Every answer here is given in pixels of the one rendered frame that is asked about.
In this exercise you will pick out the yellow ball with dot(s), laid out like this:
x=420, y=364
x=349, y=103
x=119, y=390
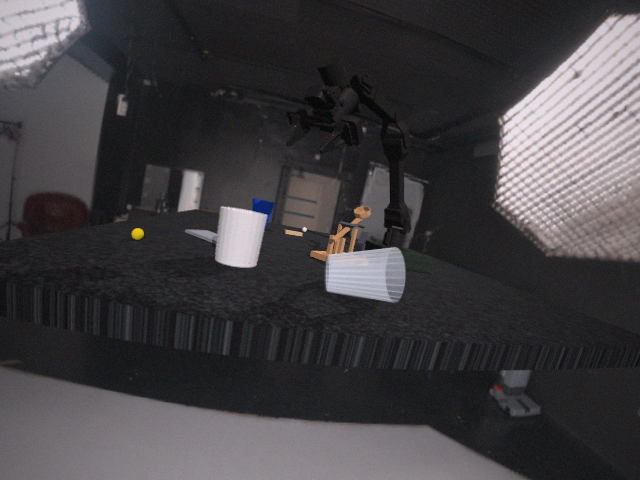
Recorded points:
x=137, y=234

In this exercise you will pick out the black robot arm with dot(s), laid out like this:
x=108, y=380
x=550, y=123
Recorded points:
x=361, y=89

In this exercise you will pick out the white ribbed cup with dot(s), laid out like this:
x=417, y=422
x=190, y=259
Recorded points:
x=375, y=274

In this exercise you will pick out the white mug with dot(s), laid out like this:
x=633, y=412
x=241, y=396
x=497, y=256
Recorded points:
x=239, y=237

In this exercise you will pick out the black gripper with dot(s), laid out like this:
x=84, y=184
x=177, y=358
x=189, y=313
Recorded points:
x=346, y=130

